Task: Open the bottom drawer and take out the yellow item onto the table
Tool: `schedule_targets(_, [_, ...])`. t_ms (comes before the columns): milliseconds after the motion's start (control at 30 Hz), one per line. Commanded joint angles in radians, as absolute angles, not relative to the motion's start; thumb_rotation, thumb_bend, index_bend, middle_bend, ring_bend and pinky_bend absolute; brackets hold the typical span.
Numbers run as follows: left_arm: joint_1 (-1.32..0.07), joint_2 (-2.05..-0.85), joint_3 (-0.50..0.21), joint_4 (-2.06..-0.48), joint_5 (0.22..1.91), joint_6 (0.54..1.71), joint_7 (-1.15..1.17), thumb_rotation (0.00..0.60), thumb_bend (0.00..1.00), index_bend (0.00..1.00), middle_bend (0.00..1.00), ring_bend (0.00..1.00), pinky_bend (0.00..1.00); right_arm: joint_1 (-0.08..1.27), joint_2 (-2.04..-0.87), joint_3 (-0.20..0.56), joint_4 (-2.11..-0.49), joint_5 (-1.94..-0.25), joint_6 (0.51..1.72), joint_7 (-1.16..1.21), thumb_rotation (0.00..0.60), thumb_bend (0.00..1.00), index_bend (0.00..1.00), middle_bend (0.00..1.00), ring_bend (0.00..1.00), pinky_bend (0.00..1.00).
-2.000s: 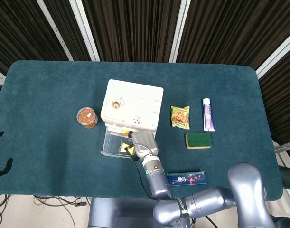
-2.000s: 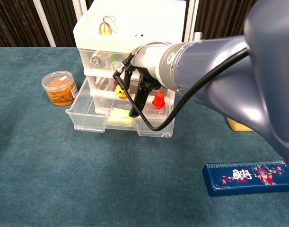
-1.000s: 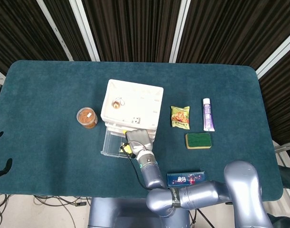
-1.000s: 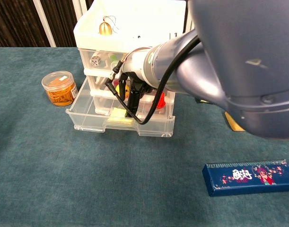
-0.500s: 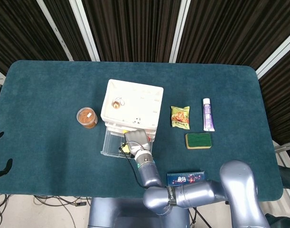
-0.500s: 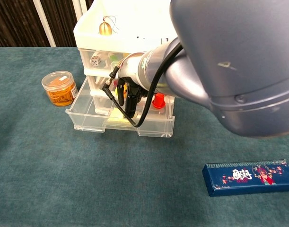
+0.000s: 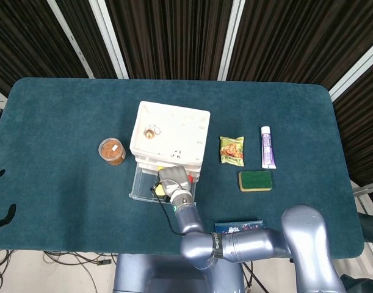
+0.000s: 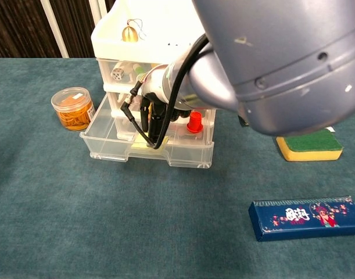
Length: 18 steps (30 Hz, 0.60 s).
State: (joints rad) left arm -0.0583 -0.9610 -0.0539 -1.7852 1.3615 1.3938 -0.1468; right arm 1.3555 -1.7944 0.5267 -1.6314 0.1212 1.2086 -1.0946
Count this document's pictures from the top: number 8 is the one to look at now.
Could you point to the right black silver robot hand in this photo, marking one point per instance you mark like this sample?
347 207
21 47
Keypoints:
155 116

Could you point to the yellow pad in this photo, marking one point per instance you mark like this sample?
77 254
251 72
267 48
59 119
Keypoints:
138 143

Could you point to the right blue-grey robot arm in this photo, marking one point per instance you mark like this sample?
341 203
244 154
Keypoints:
281 58

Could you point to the white plastic drawer cabinet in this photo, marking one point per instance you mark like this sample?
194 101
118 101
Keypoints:
159 23

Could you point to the small red cup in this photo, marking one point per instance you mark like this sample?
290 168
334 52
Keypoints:
195 122

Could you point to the green object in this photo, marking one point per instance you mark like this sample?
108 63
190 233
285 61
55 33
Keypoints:
139 69

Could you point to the white die coloured pips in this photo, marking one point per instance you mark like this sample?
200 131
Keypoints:
118 74

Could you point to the clear jar of rubber bands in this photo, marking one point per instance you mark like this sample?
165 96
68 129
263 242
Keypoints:
75 110

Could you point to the small golden bell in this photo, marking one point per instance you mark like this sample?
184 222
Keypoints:
129 34

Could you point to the teal table mat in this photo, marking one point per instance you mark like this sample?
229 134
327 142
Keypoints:
78 203

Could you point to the dark brown pleated curtain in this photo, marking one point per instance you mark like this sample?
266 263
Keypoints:
17 29
78 29

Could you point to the green yellow sponge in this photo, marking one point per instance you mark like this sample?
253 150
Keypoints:
309 143

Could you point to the long dark blue box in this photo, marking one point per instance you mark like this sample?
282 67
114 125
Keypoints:
305 221

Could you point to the wide white frame post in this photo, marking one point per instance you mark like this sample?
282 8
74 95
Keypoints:
97 14

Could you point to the thin white frame post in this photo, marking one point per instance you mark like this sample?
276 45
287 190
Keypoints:
55 29

